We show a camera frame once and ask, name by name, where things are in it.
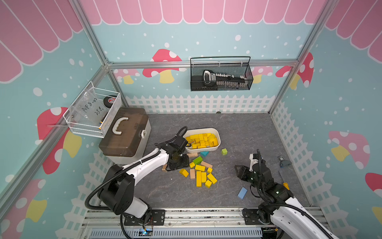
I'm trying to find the tan wooden block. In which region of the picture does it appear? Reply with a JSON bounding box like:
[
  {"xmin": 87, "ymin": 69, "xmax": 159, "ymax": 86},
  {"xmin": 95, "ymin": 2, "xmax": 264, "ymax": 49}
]
[{"xmin": 190, "ymin": 169, "xmax": 196, "ymax": 179}]

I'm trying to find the long yellow block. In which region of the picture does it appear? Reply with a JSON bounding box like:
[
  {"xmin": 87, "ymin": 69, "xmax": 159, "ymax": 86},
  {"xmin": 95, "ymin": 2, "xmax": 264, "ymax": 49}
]
[{"xmin": 196, "ymin": 171, "xmax": 202, "ymax": 187}]

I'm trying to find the white oval plastic tub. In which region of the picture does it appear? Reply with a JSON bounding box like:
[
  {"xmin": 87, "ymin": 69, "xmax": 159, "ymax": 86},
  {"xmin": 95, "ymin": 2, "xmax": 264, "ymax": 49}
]
[{"xmin": 184, "ymin": 128, "xmax": 221, "ymax": 153}]

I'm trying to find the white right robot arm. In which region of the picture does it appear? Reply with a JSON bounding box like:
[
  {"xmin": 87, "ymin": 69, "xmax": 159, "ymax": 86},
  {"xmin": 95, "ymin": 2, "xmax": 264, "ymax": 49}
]
[{"xmin": 234, "ymin": 150, "xmax": 338, "ymax": 239}]

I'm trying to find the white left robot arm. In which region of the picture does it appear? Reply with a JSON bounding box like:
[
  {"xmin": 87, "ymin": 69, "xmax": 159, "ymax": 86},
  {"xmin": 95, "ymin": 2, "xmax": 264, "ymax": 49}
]
[{"xmin": 85, "ymin": 126, "xmax": 189, "ymax": 225}]

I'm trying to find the green rectangular block centre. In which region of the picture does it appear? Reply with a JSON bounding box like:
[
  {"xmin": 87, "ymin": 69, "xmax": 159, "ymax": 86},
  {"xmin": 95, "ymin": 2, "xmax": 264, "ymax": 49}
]
[{"xmin": 193, "ymin": 156, "xmax": 203, "ymax": 165}]

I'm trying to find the teal triangular block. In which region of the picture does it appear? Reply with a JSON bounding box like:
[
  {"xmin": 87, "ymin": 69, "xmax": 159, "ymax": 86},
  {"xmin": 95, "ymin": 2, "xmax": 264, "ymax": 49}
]
[{"xmin": 200, "ymin": 151, "xmax": 209, "ymax": 157}]

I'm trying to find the light blue block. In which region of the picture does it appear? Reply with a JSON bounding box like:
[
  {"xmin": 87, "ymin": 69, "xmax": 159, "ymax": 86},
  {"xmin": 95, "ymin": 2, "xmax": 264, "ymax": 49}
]
[{"xmin": 237, "ymin": 187, "xmax": 248, "ymax": 200}]

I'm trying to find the tan slanted block centre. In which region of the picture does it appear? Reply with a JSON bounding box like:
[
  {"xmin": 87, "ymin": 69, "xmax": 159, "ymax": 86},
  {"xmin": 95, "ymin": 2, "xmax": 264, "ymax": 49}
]
[{"xmin": 201, "ymin": 161, "xmax": 213, "ymax": 168}]

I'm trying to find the grey blue clamp tool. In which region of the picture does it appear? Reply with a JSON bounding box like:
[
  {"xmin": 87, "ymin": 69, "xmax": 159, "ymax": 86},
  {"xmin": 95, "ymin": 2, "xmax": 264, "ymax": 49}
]
[{"xmin": 278, "ymin": 155, "xmax": 292, "ymax": 168}]

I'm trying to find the yellow black screwdriver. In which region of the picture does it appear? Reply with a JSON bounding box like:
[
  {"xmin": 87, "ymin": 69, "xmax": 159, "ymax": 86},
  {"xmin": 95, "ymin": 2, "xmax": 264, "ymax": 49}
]
[{"xmin": 279, "ymin": 170, "xmax": 290, "ymax": 190}]

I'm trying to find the yellow slanted block right pile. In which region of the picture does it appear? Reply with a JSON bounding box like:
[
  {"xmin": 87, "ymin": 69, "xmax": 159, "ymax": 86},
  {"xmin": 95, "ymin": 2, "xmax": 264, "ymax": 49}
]
[{"xmin": 207, "ymin": 173, "xmax": 218, "ymax": 184}]

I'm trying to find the small yellow cube pile bottom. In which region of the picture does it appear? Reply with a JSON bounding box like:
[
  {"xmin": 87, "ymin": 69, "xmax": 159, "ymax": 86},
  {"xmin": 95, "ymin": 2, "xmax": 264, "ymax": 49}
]
[{"xmin": 205, "ymin": 180, "xmax": 212, "ymax": 188}]

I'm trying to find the small green cube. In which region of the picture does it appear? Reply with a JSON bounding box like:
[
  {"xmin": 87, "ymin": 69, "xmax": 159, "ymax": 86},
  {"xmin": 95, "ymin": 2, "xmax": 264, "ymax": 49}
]
[{"xmin": 221, "ymin": 148, "xmax": 228, "ymax": 155}]

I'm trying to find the brown lidded storage box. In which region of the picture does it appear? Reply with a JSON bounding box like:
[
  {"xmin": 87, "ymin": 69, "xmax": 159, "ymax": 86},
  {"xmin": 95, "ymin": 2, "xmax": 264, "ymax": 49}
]
[{"xmin": 98, "ymin": 108, "xmax": 151, "ymax": 165}]

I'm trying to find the black tape roll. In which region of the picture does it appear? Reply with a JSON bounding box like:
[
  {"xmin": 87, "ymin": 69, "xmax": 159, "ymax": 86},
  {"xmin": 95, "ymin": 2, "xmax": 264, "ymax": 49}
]
[{"xmin": 103, "ymin": 95, "xmax": 117, "ymax": 109}]

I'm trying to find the black wire mesh basket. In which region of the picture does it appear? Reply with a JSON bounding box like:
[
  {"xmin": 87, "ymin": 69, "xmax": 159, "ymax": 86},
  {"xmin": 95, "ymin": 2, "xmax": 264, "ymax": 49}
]
[{"xmin": 190, "ymin": 56, "xmax": 253, "ymax": 91}]

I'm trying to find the clear wire wall basket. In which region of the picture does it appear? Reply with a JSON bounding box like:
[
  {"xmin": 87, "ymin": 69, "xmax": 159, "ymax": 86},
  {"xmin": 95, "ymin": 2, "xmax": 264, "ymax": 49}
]
[{"xmin": 63, "ymin": 82, "xmax": 122, "ymax": 138}]

